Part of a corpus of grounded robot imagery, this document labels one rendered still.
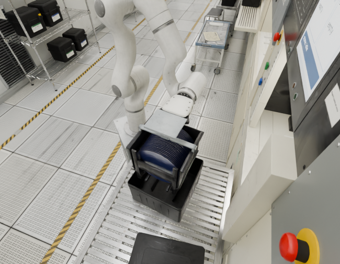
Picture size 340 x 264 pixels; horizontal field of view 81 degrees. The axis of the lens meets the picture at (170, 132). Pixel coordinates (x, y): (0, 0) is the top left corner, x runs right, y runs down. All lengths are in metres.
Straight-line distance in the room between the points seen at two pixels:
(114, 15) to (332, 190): 0.83
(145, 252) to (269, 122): 1.01
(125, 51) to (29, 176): 1.78
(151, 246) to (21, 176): 1.81
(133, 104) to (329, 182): 1.00
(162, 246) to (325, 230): 0.67
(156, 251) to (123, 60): 0.84
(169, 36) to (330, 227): 0.70
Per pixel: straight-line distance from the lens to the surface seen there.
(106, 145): 2.33
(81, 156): 2.34
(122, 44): 0.99
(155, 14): 0.81
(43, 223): 2.13
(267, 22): 2.62
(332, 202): 0.36
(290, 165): 0.51
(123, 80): 1.05
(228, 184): 1.17
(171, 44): 0.81
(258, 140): 1.26
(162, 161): 0.75
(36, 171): 2.45
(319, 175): 0.40
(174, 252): 0.92
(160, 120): 0.70
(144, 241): 0.94
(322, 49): 0.58
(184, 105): 0.75
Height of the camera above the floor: 1.77
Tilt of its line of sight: 49 degrees down
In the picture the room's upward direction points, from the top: straight up
